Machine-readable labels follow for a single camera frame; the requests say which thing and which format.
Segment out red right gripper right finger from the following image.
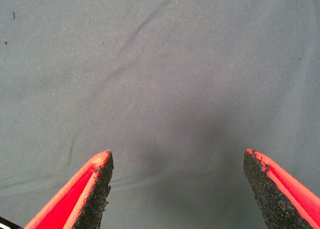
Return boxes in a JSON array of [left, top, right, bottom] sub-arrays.
[[242, 148, 320, 229]]

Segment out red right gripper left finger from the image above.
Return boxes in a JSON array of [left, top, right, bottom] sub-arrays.
[[24, 149, 115, 229]]

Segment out dark grey table cloth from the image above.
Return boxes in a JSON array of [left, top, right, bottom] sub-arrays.
[[0, 0, 320, 229]]

